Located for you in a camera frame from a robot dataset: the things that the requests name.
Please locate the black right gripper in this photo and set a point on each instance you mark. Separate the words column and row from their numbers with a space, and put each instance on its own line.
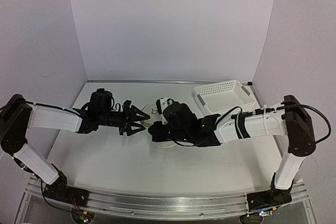
column 157, row 135

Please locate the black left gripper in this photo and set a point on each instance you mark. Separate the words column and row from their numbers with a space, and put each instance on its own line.
column 127, row 121

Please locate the white mesh laundry bag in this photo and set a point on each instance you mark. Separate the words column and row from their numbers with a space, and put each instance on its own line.
column 152, row 111

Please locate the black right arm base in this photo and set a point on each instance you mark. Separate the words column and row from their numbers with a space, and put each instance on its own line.
column 267, row 199

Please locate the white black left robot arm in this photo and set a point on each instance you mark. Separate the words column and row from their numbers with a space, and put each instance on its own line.
column 19, row 116

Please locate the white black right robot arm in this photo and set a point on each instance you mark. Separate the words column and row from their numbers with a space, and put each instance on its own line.
column 303, row 125

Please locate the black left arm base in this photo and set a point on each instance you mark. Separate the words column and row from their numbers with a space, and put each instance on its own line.
column 62, row 192

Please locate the white plastic perforated basket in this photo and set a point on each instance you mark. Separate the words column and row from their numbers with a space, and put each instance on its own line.
column 218, row 98

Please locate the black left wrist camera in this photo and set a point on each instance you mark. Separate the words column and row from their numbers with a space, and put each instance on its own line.
column 126, row 106

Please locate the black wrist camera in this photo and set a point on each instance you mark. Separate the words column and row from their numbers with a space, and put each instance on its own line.
column 126, row 106
column 161, row 105

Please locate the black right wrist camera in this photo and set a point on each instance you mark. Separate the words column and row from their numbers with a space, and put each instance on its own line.
column 161, row 105

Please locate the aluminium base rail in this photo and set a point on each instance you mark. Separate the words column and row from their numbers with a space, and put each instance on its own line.
column 169, row 207

